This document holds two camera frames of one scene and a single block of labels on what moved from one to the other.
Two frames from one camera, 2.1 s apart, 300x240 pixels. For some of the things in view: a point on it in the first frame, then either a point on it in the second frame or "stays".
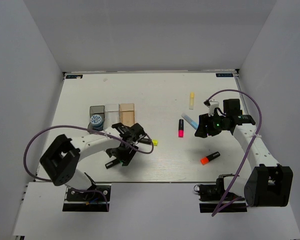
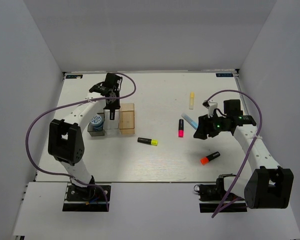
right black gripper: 204,120 stays
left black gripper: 126,157 -> 116,105
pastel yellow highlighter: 191,102 stays
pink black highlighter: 181,128 stays
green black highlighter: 113,163 -> 112,115
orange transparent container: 127,111 stays
